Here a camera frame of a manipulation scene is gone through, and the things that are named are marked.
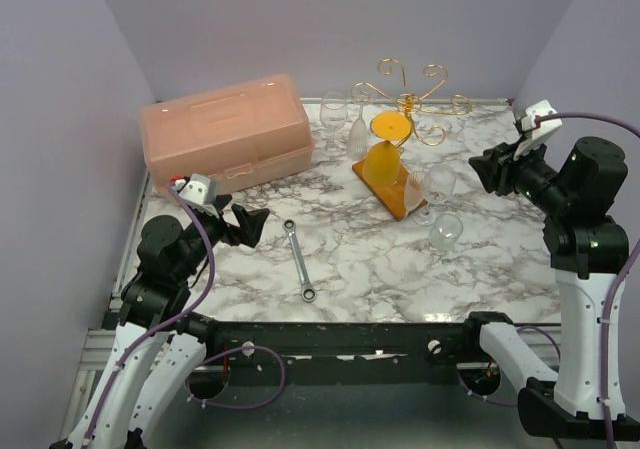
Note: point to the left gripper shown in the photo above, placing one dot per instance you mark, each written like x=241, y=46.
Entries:
x=250, y=223

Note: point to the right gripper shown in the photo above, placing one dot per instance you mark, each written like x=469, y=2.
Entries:
x=496, y=167

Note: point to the yellow plastic wine glass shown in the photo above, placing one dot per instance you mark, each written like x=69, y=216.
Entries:
x=382, y=162

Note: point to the ribbed clear champagne flute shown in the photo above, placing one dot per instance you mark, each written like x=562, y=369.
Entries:
x=357, y=142

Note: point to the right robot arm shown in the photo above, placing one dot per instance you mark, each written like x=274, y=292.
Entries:
x=588, y=249

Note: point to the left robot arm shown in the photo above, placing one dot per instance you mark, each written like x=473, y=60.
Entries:
x=159, y=338

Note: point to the clear wine glass right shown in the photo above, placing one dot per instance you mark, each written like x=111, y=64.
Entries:
x=441, y=180

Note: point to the clear wine glass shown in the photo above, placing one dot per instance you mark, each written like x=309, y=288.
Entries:
x=441, y=180
x=333, y=115

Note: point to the clear wine glass back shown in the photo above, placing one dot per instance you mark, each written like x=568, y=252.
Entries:
x=333, y=115

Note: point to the pink plastic storage box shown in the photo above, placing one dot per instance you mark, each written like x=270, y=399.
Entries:
x=241, y=136

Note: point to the short clear goblet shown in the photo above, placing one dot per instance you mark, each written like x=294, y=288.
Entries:
x=445, y=232

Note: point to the silver ratchet wrench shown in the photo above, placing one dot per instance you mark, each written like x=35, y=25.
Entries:
x=308, y=293

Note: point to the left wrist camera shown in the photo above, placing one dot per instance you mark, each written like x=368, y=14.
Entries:
x=198, y=191

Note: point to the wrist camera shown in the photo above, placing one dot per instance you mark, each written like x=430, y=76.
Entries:
x=198, y=191
x=534, y=132

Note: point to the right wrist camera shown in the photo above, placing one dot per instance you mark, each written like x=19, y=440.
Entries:
x=534, y=132

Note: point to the gold wire glass rack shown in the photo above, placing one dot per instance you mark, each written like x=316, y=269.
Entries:
x=410, y=104

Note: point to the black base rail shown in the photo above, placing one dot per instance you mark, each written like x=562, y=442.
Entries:
x=346, y=353

